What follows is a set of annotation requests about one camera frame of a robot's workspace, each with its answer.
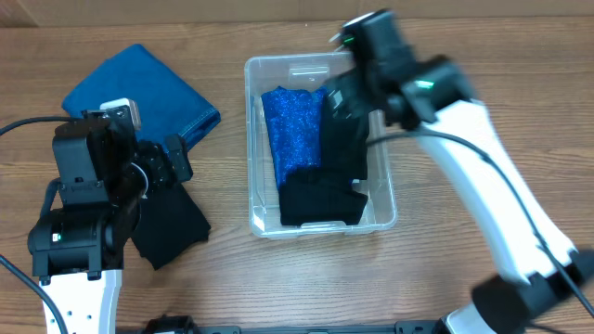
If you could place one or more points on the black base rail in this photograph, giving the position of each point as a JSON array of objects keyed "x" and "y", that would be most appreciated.
[{"x": 184, "y": 324}]

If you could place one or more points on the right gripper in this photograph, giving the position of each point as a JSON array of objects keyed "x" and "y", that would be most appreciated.
[{"x": 352, "y": 91}]

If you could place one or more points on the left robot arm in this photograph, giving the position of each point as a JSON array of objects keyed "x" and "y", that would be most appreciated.
[{"x": 77, "y": 250}]

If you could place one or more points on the sparkly blue sequin cloth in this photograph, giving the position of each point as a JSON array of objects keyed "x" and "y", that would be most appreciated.
[{"x": 293, "y": 118}]

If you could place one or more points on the clear plastic storage container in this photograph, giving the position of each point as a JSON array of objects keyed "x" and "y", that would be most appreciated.
[{"x": 307, "y": 72}]

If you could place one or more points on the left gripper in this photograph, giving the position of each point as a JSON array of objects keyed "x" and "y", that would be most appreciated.
[{"x": 155, "y": 162}]

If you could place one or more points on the blue denim cloth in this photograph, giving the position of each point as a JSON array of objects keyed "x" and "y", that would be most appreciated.
[{"x": 167, "y": 104}]

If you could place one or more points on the black cloth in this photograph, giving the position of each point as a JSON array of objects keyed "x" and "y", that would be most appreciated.
[
  {"x": 170, "y": 223},
  {"x": 322, "y": 190}
]

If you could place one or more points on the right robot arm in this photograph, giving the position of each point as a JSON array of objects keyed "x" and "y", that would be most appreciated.
[{"x": 433, "y": 101}]

